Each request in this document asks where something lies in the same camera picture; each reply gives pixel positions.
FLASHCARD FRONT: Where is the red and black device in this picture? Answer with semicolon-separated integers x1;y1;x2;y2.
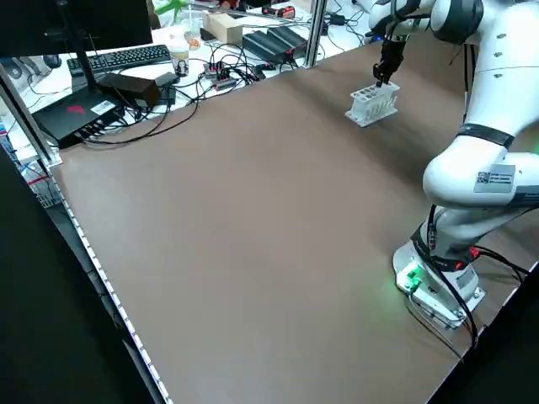
260;4;296;19

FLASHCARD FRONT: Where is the black desk cable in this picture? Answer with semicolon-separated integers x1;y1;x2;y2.
77;71;203;146

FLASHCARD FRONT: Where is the black computer monitor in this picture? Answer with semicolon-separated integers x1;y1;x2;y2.
0;0;153;100

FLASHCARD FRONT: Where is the black box with red logo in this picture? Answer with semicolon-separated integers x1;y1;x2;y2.
31;90;127;149

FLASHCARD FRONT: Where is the small hub with plugs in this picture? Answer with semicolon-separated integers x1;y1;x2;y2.
203;61;231;77
212;73;242;90

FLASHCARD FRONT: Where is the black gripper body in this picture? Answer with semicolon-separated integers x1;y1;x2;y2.
378;35;408;75

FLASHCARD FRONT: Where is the black keyboard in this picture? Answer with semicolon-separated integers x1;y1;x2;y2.
66;44;173;73

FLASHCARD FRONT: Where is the black ribbed device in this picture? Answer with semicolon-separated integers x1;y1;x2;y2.
242;31;287;60
267;24;308;54

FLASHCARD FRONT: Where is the aluminium post with bracket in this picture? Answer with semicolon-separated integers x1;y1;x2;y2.
303;0;328;69

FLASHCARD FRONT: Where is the black arm foot cable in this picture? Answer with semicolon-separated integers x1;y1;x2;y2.
403;201;530;364

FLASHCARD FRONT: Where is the white side desk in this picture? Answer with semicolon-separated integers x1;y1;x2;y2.
0;3;371;169

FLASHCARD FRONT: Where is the aluminium frame post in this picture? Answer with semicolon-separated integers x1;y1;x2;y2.
0;62;63;166

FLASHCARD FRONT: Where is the printed paper cup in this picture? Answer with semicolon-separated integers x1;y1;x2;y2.
168;31;191;77

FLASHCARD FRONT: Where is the black power brick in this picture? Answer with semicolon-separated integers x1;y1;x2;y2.
99;73;162;109

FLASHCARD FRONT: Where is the green plant toy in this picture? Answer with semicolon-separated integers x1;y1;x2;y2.
153;0;187;21

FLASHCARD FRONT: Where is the brown cardboard box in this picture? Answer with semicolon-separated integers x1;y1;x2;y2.
201;10;245;44

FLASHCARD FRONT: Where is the white test tube rack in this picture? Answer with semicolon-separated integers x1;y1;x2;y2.
344;82;400;128

